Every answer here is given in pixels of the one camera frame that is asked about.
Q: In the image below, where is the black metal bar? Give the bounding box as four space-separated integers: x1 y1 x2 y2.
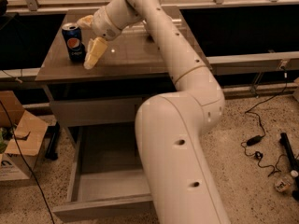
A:
279 133 299 202

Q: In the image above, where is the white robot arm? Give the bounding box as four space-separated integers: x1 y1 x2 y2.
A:
78 0 231 224

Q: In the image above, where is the brown cardboard box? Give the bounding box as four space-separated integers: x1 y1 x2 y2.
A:
0 91 48 181

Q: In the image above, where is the blue pepsi can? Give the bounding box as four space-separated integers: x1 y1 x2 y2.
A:
62 22 86 62

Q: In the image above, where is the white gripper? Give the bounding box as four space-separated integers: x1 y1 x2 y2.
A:
77 7 121 70

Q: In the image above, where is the black cable on left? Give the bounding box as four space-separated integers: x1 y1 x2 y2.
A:
0 100 56 224

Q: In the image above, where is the open grey middle drawer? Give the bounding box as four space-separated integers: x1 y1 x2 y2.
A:
53 122 154 222

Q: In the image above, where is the black power adapter cable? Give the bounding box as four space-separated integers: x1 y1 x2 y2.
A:
240 63 289 178

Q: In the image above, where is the closed grey top drawer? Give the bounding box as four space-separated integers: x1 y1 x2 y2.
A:
50 98 142 127

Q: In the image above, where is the black stand foot left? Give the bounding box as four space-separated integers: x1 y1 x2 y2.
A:
45 122 60 161

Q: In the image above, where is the grey drawer cabinet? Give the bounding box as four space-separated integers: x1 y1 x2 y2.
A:
35 6 213 224

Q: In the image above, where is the small plastic bottle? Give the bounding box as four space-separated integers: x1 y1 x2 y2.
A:
274 170 299 192

